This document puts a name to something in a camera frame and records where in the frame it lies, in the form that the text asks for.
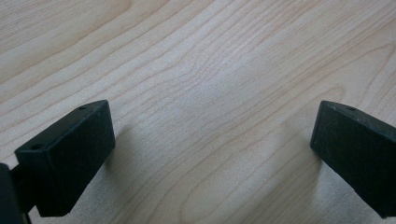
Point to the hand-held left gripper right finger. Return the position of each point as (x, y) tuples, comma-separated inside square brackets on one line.
[(358, 149)]

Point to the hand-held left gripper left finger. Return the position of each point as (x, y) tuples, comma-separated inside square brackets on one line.
[(67, 157)]

